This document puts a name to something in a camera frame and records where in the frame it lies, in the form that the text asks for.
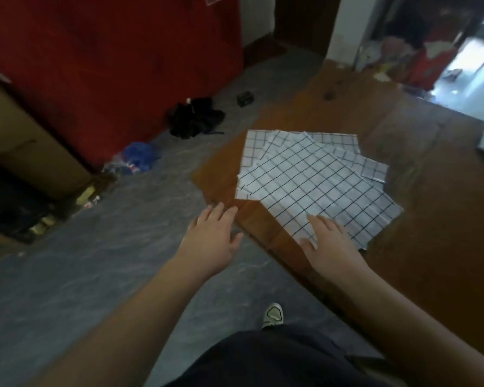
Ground person's left hand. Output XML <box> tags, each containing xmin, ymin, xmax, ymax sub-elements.
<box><xmin>176</xmin><ymin>202</ymin><xmax>244</xmax><ymax>279</ymax></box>

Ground person's right hand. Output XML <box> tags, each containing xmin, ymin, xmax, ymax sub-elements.
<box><xmin>299</xmin><ymin>214</ymin><xmax>368</xmax><ymax>281</ymax></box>

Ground person's left forearm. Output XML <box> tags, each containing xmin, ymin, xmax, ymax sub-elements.
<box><xmin>34</xmin><ymin>254</ymin><xmax>222</xmax><ymax>387</ymax></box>

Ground person's right forearm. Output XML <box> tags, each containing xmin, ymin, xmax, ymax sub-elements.
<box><xmin>335</xmin><ymin>262</ymin><xmax>484</xmax><ymax>387</ymax></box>

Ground white checkered cloth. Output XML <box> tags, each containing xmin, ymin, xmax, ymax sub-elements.
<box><xmin>236</xmin><ymin>135</ymin><xmax>404</xmax><ymax>250</ymax></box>
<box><xmin>266</xmin><ymin>132</ymin><xmax>389</xmax><ymax>185</ymax></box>
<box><xmin>262</xmin><ymin>131</ymin><xmax>389</xmax><ymax>174</ymax></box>
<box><xmin>240</xmin><ymin>130</ymin><xmax>360</xmax><ymax>176</ymax></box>

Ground white sneaker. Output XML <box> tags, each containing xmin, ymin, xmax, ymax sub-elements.
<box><xmin>261</xmin><ymin>302</ymin><xmax>284</xmax><ymax>330</ymax></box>

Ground dark trousers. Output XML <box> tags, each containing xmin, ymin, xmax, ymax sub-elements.
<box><xmin>165</xmin><ymin>324</ymin><xmax>409</xmax><ymax>387</ymax></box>

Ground blue plastic bag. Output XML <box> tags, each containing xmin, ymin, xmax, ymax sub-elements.
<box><xmin>102</xmin><ymin>142</ymin><xmax>161</xmax><ymax>176</ymax></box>

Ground black bag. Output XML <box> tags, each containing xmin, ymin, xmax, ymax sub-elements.
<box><xmin>167</xmin><ymin>96</ymin><xmax>227</xmax><ymax>140</ymax></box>

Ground yellow packet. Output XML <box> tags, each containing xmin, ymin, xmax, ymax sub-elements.
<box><xmin>75</xmin><ymin>185</ymin><xmax>101</xmax><ymax>209</ymax></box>

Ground red bag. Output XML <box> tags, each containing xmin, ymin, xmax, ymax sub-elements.
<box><xmin>404</xmin><ymin>39</ymin><xmax>457</xmax><ymax>92</ymax></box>

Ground red curtain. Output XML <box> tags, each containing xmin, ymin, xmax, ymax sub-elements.
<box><xmin>0</xmin><ymin>0</ymin><xmax>245</xmax><ymax>170</ymax></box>

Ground dark wooden door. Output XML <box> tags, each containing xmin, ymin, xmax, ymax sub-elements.
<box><xmin>274</xmin><ymin>0</ymin><xmax>342</xmax><ymax>58</ymax></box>

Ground brown cardboard box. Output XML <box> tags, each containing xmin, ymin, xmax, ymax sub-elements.
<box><xmin>0</xmin><ymin>74</ymin><xmax>94</xmax><ymax>200</ymax></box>

